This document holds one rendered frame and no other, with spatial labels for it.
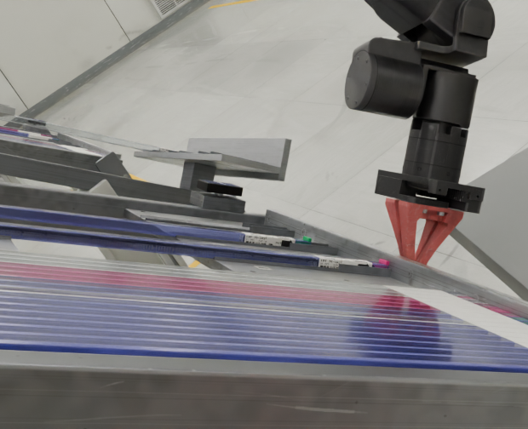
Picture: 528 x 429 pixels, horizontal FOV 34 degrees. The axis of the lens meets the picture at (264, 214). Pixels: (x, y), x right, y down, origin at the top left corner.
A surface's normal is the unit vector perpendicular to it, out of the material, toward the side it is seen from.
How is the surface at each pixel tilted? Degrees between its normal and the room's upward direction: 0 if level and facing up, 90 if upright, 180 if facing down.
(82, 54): 90
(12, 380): 90
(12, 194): 90
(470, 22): 77
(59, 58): 90
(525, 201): 0
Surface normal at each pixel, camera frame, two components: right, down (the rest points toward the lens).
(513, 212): -0.49, -0.80
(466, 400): 0.41, 0.15
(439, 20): 0.33, -0.07
